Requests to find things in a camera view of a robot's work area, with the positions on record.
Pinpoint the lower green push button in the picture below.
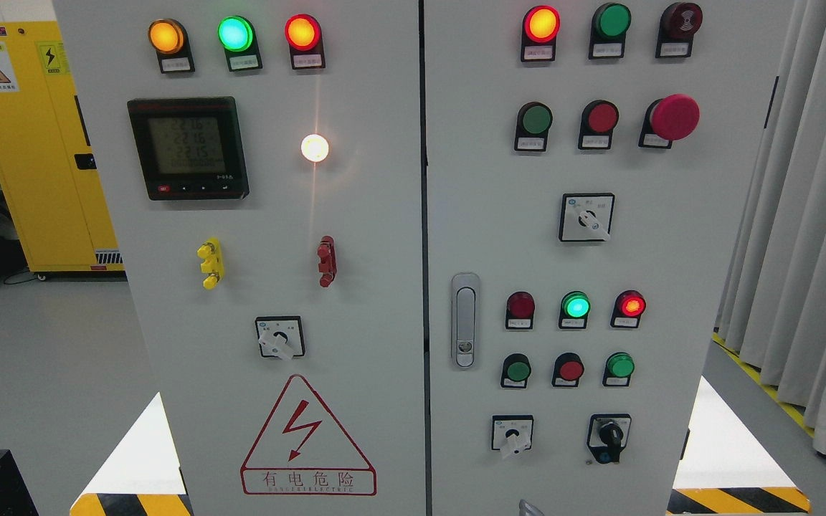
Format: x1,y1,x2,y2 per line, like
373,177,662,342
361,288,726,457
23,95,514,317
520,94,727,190
500,353,532,389

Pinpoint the green push button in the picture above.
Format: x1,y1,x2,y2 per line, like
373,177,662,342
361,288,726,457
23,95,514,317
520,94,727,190
500,353,532,389
513,102,553,151

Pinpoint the upper green push button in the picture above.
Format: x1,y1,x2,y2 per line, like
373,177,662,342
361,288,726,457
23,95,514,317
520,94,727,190
513,102,553,151

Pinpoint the lower red push button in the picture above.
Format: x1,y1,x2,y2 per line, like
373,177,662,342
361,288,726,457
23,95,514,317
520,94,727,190
551,353,586,388

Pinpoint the red push button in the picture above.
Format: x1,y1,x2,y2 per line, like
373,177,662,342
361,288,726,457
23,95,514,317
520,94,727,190
577,99,620,151
551,353,586,388

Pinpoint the upper red push button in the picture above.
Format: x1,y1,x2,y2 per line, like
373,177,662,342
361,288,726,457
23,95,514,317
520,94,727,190
577,99,620,151

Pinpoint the red mushroom emergency stop button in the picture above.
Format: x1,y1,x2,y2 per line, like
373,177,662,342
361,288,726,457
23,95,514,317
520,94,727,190
638,94,701,149

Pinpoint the grey electrical control cabinet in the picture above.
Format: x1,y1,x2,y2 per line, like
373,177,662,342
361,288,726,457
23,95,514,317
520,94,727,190
54,1,794,515

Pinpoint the red terminal connector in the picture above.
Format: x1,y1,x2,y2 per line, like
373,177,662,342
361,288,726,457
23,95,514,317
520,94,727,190
317,235,338,288

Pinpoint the dark red indicator light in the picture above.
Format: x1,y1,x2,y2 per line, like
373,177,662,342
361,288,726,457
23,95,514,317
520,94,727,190
505,291,536,330

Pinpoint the white lit indicator lamp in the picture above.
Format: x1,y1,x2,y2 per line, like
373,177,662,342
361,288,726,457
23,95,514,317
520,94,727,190
300,133,330,163

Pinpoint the lit green indicator light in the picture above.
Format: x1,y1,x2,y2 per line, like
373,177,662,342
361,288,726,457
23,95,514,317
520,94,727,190
558,291,591,330

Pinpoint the yellow terminal connector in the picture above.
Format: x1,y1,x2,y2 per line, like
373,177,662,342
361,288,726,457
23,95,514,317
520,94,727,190
196,237,225,290

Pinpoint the lit red indicator light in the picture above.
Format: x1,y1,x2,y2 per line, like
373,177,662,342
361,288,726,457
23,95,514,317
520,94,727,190
609,290,647,329

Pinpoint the red electric hazard warning sticker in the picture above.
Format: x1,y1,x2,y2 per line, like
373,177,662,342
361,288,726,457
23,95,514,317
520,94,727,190
240,373,377,497

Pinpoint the green indicator light lower right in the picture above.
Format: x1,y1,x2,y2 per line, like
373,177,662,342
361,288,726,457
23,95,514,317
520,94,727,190
601,352,635,388

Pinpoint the black digital power meter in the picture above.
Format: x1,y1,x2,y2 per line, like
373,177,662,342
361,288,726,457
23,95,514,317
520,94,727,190
127,97,250,201

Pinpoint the red indicator light top left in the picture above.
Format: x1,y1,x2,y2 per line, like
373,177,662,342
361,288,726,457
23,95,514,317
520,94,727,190
284,13,326,70

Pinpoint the red indicator light top right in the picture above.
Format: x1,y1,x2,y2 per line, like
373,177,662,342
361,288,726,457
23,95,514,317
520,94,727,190
521,4,561,63

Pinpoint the green indicator light top left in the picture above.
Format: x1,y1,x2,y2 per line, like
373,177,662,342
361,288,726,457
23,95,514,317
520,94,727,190
217,16,262,72

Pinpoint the green indicator light top right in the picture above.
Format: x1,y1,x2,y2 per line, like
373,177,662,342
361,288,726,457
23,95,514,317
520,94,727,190
588,2,632,59

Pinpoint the amber indicator light top left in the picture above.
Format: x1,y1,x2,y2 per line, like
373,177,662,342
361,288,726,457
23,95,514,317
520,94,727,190
148,19,196,73

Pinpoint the dark red buzzer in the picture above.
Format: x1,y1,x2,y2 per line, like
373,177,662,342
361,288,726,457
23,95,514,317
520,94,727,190
655,2,703,59

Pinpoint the grey curtain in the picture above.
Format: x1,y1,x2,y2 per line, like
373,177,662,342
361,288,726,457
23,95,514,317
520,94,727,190
717,1,826,458

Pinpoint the yellow safety storage cabinet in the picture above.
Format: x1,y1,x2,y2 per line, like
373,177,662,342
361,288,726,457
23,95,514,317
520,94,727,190
0,21,124,274

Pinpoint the silver door latch handle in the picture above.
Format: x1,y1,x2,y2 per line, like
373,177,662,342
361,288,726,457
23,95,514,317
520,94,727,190
450,273,480,368

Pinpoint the left door rotary selector switch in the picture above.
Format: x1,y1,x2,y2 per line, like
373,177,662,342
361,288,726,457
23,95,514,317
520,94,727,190
255,315,307,360

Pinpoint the upper right rotary selector switch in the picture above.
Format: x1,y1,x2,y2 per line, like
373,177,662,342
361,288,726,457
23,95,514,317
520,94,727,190
558,193,616,244

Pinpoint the lower white rotary selector switch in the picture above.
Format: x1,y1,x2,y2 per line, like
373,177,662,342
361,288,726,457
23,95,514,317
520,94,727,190
491,415,534,460

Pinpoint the black knob selector switch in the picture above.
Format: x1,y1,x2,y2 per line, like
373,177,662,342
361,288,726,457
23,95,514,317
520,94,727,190
586,414,632,464

